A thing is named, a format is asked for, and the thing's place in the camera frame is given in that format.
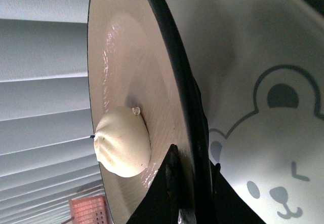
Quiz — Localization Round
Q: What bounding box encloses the white steamed bun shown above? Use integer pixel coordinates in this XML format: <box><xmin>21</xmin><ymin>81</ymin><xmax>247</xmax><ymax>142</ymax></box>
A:
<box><xmin>93</xmin><ymin>106</ymin><xmax>150</xmax><ymax>177</ymax></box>

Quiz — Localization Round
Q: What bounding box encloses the pink plastic crate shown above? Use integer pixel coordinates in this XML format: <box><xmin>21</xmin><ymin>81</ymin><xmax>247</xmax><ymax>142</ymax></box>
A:
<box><xmin>69</xmin><ymin>195</ymin><xmax>108</xmax><ymax>224</ymax></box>

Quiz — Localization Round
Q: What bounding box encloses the beige plate with black rim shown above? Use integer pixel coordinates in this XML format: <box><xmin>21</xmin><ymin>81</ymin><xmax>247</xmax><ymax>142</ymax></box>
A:
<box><xmin>88</xmin><ymin>0</ymin><xmax>215</xmax><ymax>223</ymax></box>

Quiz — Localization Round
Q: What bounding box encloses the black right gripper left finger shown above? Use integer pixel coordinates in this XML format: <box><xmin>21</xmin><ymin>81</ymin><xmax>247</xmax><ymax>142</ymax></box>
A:
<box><xmin>129</xmin><ymin>144</ymin><xmax>195</xmax><ymax>223</ymax></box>

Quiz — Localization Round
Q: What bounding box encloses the grey pleated curtain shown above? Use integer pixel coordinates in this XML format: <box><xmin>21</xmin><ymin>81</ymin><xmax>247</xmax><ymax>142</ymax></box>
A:
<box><xmin>1</xmin><ymin>0</ymin><xmax>104</xmax><ymax>223</ymax></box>

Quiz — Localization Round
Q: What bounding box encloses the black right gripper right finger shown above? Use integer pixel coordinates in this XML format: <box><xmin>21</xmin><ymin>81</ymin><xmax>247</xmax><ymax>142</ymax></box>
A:
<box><xmin>214</xmin><ymin>163</ymin><xmax>265</xmax><ymax>224</ymax></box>

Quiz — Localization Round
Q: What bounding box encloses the white rectangular bear tray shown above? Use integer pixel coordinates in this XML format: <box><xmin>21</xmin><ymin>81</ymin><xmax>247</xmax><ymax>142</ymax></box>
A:
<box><xmin>166</xmin><ymin>0</ymin><xmax>323</xmax><ymax>223</ymax></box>

